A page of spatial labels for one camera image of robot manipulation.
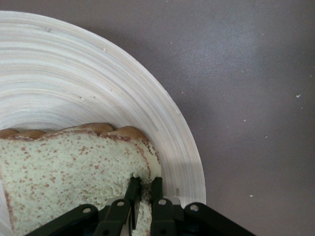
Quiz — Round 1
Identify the slice of brown bread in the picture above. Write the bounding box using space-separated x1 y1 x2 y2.
0 122 162 236

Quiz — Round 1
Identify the round wooden plate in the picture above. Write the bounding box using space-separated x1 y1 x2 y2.
0 11 207 236

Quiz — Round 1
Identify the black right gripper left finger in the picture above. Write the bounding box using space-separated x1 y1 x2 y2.
24 177 142 236

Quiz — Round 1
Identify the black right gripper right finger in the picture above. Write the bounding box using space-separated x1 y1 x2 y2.
150 177 256 236

